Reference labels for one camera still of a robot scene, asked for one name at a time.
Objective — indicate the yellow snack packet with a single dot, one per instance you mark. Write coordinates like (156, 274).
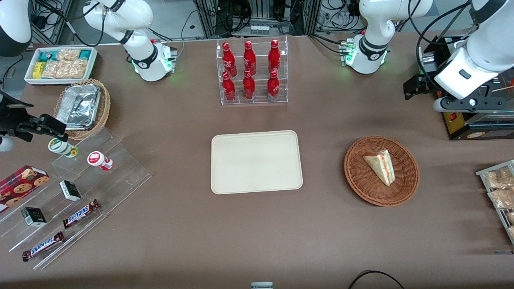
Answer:
(37, 70)

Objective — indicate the green lidded yogurt cup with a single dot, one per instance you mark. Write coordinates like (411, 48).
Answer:
(62, 147)

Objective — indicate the triangle sandwich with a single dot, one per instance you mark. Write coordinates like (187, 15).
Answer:
(381, 166)

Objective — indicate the red cola bottle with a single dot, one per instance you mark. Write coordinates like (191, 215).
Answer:
(229, 60)
(249, 59)
(274, 57)
(249, 87)
(273, 88)
(228, 89)

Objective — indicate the red lidded yogurt cup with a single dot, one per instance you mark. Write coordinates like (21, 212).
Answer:
(97, 159)

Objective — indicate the red cookie box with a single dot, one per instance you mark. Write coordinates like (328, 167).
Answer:
(22, 184)

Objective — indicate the small grey device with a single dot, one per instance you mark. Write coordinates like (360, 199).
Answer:
(262, 285)

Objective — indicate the white rectangular snack bin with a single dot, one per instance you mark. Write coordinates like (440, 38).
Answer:
(93, 64)

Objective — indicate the black machine with yellow label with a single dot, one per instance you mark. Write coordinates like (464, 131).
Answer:
(478, 124)

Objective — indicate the small black carton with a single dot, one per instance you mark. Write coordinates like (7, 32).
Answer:
(70, 190)
(34, 216)

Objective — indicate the white power strip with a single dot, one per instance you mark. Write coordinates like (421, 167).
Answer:
(260, 29)

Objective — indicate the beige plastic tray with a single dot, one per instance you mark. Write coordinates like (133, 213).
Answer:
(257, 162)

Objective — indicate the round brown wicker basket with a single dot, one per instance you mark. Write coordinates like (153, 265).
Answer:
(361, 180)

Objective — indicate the silver foil container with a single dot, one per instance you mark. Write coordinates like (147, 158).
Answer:
(78, 106)

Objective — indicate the clear acrylic stepped stand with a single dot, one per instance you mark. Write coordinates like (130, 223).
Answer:
(116, 180)

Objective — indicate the clear acrylic bottle rack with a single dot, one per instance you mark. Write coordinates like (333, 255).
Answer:
(257, 100)

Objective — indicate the teal snack packet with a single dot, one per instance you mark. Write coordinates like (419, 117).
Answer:
(48, 56)

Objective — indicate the light wicker basket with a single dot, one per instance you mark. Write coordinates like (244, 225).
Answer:
(103, 114)

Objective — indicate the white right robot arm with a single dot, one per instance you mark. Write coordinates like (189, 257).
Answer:
(140, 60)

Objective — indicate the clear bag of pastries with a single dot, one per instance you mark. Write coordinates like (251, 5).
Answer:
(502, 198)
(500, 178)

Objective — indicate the clear bag of crackers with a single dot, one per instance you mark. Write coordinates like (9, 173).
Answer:
(64, 69)

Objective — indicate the Snickers chocolate bar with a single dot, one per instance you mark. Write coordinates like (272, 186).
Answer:
(80, 213)
(43, 245)

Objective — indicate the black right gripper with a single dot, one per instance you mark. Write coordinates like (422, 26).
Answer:
(9, 118)

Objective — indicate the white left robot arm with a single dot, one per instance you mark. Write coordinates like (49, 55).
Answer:
(373, 24)

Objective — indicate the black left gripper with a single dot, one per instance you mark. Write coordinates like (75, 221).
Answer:
(426, 78)

